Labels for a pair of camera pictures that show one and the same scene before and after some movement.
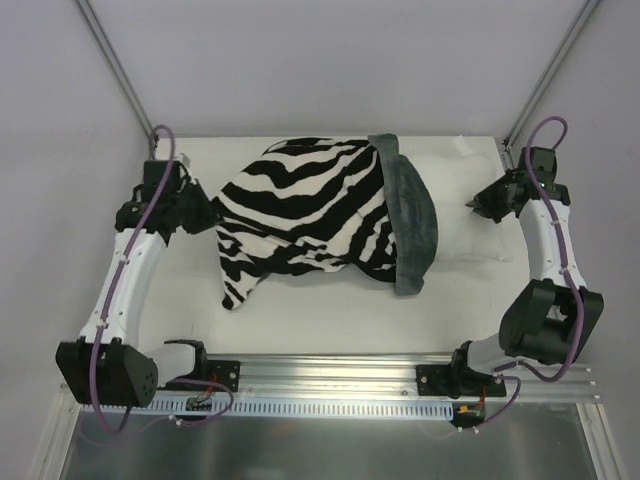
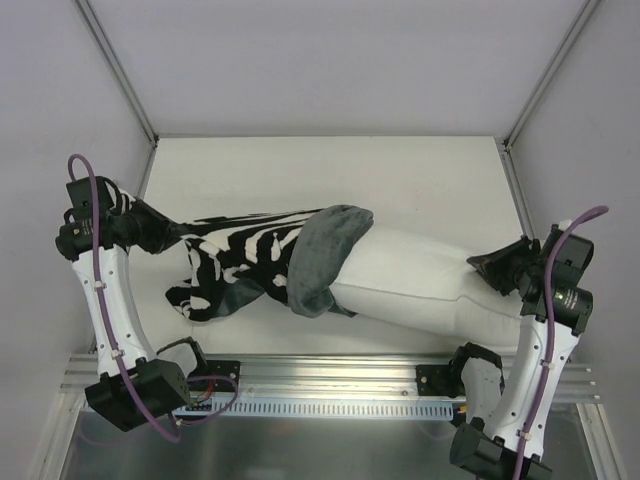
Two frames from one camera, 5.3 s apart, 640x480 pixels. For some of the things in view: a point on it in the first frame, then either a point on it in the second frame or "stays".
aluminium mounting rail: [393, 376] stays
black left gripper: [189, 208] -> [138, 226]
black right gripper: [498, 198] -> [516, 265]
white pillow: [455, 176] -> [396, 278]
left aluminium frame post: [113, 58] stays
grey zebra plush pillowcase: [322, 205] -> [246, 262]
